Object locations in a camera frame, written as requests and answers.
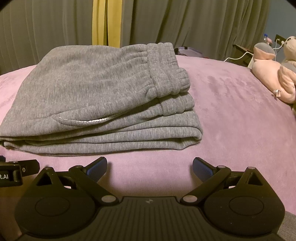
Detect grey sweatpants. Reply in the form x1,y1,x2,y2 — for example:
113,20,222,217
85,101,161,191
1,43,203,156

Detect pink purple bed blanket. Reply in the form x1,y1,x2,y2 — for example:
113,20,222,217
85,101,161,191
1,56,295,240

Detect long pink plush pillow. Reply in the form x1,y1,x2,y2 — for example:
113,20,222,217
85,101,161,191
251,36,295,104

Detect storage box with red contents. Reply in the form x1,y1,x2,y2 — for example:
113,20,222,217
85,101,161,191
174,46,204,58

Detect dark bedside table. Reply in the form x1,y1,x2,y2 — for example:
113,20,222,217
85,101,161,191
232,34,286,68

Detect grey green curtain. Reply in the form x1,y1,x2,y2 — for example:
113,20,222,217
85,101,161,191
1,1,270,74

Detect clear plastic water bottle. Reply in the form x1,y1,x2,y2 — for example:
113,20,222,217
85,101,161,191
262,34,269,44

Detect yellow curtain stripe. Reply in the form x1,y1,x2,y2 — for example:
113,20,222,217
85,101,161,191
92,0,123,48

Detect white charging cable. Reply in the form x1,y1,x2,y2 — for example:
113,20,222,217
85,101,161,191
223,38,286,63

